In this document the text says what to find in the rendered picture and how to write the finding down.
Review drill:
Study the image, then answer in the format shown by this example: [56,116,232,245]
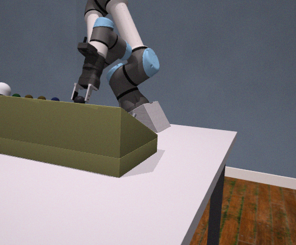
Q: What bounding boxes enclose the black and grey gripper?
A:
[71,37,108,103]

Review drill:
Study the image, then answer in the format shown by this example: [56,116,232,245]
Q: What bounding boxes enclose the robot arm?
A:
[84,0,160,113]

